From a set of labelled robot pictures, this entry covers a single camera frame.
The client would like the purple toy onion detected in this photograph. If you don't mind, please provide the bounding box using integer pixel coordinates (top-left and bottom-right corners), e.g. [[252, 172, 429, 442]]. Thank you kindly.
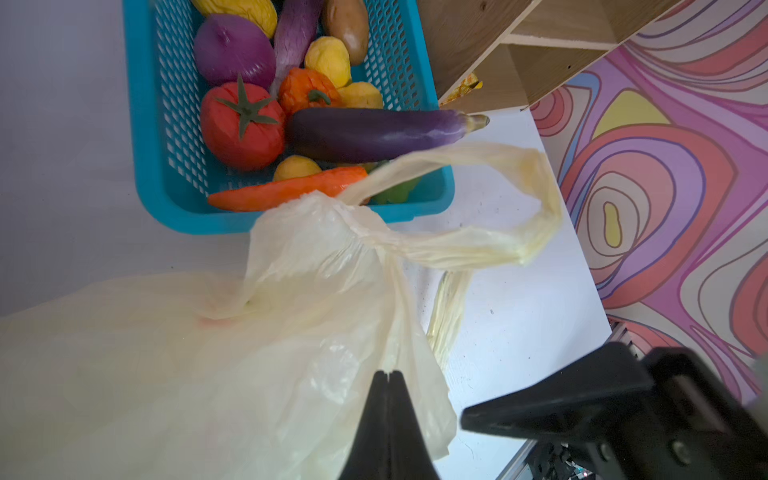
[[193, 14, 276, 89]]

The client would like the yellow toy lemon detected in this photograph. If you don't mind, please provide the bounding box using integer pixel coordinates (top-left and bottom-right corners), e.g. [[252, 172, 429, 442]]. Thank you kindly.
[[304, 36, 351, 88]]

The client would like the dark purple toy eggplant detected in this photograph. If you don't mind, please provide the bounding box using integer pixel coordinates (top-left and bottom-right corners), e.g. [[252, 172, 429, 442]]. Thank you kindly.
[[285, 108, 490, 164]]

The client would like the yellow toy pear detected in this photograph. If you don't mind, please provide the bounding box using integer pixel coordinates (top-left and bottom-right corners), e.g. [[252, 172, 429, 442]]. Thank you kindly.
[[273, 155, 322, 182]]

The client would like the orange toy pepper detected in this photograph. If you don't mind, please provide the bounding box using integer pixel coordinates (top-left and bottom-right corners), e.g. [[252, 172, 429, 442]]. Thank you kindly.
[[278, 68, 343, 117]]

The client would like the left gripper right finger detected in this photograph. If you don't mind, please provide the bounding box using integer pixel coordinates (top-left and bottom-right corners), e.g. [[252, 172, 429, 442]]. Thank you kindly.
[[388, 371, 439, 480]]

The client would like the red toy tomato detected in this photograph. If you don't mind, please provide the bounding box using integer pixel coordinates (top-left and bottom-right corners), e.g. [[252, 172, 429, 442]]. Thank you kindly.
[[200, 79, 286, 172]]

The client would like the yellowish plastic grocery bag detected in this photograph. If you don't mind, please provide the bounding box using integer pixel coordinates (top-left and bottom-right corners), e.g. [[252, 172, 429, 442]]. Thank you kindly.
[[1, 142, 562, 479]]

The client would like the wooden shelf unit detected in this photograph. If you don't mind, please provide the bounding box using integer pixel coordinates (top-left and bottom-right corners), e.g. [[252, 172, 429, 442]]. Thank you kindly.
[[418, 0, 677, 113]]

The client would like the orange toy carrot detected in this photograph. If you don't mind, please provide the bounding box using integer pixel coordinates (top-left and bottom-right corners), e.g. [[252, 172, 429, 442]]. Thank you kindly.
[[208, 166, 368, 212]]

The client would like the yellow chip packet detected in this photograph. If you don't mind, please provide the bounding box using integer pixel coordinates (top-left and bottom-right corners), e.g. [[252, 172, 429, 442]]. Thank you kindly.
[[439, 72, 483, 107]]

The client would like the light purple toy eggplant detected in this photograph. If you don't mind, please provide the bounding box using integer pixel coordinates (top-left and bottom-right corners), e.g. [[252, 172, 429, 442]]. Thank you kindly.
[[270, 0, 325, 97]]

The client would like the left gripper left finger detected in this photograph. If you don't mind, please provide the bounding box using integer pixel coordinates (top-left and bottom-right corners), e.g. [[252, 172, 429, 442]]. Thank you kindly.
[[339, 371, 391, 480]]

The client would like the brown toy potato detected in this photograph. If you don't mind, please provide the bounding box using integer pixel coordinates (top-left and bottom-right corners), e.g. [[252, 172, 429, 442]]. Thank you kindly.
[[322, 0, 369, 66]]

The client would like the teal plastic basket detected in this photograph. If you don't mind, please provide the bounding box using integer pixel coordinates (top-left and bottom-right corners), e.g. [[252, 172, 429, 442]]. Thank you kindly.
[[123, 1, 438, 235]]

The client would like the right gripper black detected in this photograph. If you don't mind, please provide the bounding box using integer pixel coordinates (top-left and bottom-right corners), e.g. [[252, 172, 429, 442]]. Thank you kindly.
[[460, 342, 767, 479]]

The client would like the green toy pepper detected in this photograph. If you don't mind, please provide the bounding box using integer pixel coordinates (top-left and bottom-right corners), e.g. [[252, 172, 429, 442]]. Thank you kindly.
[[366, 177, 421, 205]]

